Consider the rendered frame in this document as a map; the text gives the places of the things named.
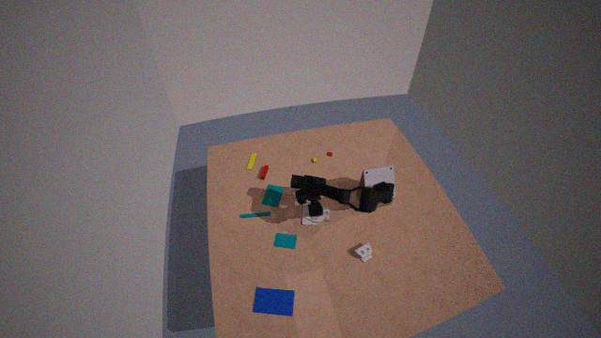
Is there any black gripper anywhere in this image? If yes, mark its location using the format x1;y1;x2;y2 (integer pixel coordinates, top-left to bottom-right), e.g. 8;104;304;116
308;196;324;216

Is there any yellow flat bar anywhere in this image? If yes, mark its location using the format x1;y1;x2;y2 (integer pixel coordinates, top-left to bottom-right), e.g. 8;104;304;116
247;153;257;170

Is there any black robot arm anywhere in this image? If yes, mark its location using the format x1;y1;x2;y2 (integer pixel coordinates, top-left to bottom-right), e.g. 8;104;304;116
290;175;394;213

